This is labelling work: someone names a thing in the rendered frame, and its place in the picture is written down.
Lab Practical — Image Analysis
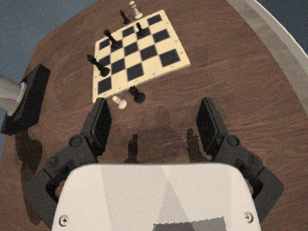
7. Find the cream chessboard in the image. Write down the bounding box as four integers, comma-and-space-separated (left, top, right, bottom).
92, 10, 191, 104

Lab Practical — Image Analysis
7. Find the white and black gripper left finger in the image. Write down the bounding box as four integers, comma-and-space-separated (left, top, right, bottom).
23, 97, 112, 229

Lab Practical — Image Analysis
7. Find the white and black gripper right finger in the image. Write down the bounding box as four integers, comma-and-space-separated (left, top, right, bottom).
196, 97, 284, 224

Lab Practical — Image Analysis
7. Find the white queen chess piece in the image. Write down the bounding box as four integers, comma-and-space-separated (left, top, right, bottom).
130, 1, 142, 19

